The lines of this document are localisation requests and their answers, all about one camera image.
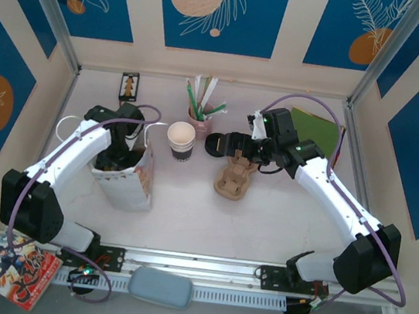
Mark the cartoon animal paper gift bag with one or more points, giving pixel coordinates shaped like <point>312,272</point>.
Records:
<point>126,192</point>

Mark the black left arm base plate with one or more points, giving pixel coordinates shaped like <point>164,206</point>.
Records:
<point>115,259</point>

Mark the brown cardboard cup carrier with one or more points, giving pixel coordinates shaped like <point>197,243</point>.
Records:
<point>231,185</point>

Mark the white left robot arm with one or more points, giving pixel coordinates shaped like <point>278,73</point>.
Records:
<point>65,156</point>

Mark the small black orange card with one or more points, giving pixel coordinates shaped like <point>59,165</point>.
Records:
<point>129,85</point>

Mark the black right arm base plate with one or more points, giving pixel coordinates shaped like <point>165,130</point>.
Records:
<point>270,279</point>

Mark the aluminium frame post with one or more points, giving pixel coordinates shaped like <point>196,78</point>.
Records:
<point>384,52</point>
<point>54,10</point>

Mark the green straw in torn wrapper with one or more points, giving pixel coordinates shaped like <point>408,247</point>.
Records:
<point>216,110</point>

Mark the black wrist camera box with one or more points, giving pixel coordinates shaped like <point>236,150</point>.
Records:
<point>282,126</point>
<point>130,111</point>

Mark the black cup lid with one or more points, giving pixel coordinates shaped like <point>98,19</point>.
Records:
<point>210,145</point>

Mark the white wrapped straw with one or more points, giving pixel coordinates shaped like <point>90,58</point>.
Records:
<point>214,83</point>

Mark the pink cup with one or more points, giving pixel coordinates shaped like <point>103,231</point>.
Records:
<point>204,125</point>

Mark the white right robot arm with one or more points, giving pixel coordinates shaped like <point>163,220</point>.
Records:
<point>336,198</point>

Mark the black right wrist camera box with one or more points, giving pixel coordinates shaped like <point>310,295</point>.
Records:
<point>282,126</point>

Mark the colourful comic booklet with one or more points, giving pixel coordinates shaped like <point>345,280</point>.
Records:
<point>13,274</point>

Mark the long green straw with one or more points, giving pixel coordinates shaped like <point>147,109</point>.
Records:
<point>191,94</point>

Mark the aluminium front rail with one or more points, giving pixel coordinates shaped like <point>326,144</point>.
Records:
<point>187,261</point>

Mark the blue-grey padded case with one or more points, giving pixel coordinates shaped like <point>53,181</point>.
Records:
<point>160,286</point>

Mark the stack of paper cups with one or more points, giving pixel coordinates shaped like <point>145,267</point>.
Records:
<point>181,133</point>

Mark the aluminium side rail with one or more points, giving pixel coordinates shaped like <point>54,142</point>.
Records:
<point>60,105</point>
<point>357,166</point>

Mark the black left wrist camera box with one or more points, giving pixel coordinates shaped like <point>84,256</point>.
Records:
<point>130,111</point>

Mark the stack of coloured paper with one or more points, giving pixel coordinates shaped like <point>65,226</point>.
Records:
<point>315,127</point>

